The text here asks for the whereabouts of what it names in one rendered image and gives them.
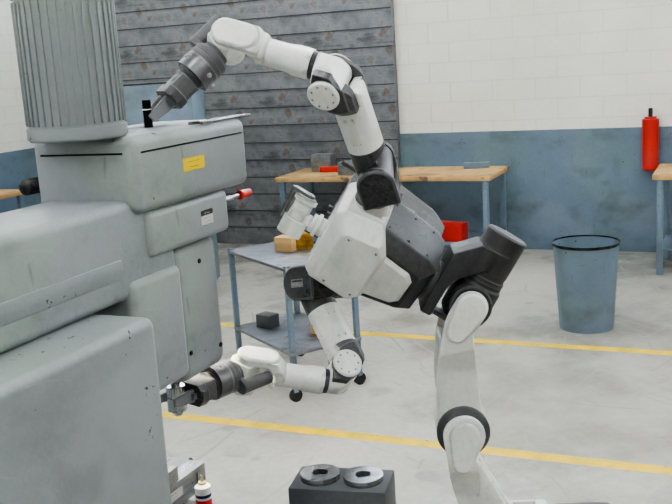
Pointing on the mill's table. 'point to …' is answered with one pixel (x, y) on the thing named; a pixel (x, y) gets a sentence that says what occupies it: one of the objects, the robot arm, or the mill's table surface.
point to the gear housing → (185, 222)
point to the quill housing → (199, 305)
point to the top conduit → (29, 186)
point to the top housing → (145, 164)
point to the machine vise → (185, 488)
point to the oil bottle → (203, 492)
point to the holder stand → (342, 485)
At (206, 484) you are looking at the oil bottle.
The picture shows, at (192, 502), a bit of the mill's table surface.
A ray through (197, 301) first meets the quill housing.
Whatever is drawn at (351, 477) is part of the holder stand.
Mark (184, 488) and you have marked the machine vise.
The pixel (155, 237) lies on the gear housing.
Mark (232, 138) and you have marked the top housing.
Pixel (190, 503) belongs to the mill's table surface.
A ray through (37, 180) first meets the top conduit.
